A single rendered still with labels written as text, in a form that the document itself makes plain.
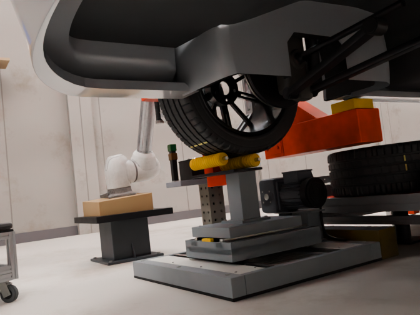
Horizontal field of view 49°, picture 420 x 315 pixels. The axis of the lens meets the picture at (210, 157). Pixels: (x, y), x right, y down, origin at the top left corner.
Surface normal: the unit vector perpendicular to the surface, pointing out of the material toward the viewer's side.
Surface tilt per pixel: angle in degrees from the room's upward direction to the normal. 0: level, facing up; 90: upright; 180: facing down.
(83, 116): 90
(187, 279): 90
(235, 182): 90
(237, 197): 90
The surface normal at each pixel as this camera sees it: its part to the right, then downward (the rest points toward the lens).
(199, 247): -0.83, 0.05
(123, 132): 0.51, -0.11
